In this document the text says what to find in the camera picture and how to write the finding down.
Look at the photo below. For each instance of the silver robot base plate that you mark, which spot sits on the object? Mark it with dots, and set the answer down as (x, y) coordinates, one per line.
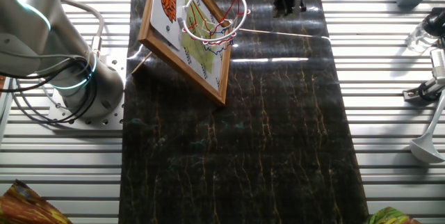
(118, 64)

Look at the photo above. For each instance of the clear bottle black cap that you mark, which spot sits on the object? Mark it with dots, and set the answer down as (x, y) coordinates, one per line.
(417, 39)

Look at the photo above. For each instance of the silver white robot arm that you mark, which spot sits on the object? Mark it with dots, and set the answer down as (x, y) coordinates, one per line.
(34, 25)

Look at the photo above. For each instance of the black marble pattern mat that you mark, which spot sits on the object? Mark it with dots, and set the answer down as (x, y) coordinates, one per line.
(243, 147)

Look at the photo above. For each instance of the wooden framed basketball backboard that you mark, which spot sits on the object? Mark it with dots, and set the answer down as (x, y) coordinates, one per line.
(203, 62)

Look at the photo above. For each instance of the colourful leaf print cloth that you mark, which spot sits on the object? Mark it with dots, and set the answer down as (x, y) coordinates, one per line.
(24, 206)
(389, 217)

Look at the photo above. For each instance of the white mini basketball hoop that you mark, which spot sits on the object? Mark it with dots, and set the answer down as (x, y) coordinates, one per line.
(163, 29)

